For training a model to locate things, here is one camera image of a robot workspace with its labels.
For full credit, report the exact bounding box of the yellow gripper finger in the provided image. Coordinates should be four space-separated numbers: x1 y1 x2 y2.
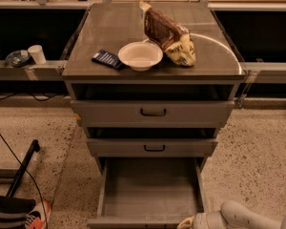
176 217 194 229

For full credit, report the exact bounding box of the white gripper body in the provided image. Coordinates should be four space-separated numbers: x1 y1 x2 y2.
193 211 227 229

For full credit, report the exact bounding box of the grey bottom drawer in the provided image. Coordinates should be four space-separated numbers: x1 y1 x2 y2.
88 157 206 229

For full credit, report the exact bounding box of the grey drawer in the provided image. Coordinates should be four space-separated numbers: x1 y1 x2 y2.
87 138 217 157
88 157 206 229
71 100 235 128

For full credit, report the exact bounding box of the grey middle drawer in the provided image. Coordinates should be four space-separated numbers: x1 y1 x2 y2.
87 138 217 157

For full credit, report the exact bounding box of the grey drawer cabinet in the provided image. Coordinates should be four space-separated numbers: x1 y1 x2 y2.
61 1 247 229

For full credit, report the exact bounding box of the grey top drawer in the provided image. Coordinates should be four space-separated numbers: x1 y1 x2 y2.
71 100 235 128

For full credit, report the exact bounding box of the orange white sneaker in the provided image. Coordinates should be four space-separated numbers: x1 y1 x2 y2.
25 199 51 229

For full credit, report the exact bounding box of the black metal stand leg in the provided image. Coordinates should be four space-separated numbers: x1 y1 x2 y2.
0 139 40 198

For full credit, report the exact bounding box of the white paper bowl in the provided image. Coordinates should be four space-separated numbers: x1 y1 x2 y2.
118 42 163 72

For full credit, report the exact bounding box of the dark striped trouser leg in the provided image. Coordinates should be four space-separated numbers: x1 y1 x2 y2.
0 196 36 229

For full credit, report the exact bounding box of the bagged bread loaf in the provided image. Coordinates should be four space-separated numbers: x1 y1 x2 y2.
139 2 196 67

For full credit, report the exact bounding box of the dark blue snack packet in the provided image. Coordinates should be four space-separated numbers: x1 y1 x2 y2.
92 50 122 70

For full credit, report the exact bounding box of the white paper cup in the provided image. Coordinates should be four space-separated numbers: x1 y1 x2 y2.
28 45 46 64

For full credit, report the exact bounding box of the blue patterned bowl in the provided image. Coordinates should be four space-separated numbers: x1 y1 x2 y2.
6 50 31 68

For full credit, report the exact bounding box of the black floor cable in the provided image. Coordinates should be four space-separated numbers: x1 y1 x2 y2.
0 117 50 229

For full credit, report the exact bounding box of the grey metal shelf rail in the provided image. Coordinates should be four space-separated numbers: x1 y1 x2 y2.
0 60 67 81

